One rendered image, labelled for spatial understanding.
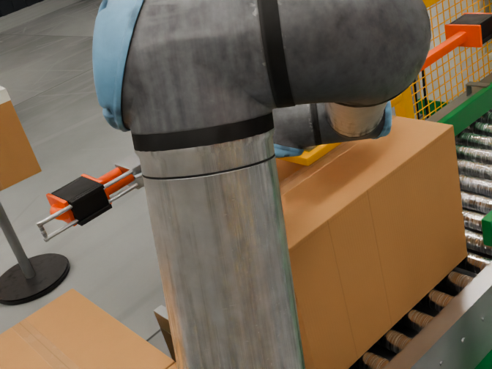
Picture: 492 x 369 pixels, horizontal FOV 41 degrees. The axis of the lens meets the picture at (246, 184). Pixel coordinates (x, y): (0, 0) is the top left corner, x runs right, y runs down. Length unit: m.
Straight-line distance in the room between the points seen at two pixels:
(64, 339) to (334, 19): 1.68
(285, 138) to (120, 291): 2.19
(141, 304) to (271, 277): 2.51
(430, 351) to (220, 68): 1.19
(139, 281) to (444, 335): 1.87
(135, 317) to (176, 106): 2.50
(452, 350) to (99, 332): 0.98
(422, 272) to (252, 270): 1.25
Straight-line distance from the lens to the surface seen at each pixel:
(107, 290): 3.21
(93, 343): 1.98
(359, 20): 0.49
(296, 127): 1.05
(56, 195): 1.23
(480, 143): 2.51
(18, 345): 2.12
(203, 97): 0.48
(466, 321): 1.68
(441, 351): 1.63
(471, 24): 1.56
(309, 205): 1.46
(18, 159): 3.02
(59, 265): 3.52
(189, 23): 0.48
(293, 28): 0.47
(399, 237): 1.61
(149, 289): 3.09
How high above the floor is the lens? 1.68
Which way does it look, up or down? 27 degrees down
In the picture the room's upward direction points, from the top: 16 degrees counter-clockwise
